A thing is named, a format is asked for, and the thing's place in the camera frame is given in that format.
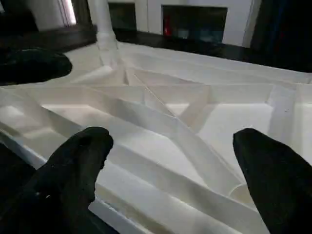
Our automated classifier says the white plastic table top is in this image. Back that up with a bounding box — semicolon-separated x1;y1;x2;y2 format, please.
0;41;312;234

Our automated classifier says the black work mat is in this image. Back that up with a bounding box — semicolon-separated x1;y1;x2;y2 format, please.
0;24;312;234

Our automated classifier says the white plastic table leg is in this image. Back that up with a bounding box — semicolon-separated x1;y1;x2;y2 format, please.
87;0;122;69

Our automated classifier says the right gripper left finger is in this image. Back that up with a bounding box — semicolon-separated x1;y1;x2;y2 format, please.
0;127;115;234

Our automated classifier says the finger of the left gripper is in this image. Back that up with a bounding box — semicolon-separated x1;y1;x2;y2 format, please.
0;47;74;86

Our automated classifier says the white cabinet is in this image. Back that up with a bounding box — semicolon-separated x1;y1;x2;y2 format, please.
29;0;256;48

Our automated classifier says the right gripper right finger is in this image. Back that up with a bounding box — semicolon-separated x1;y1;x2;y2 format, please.
232;128;312;234

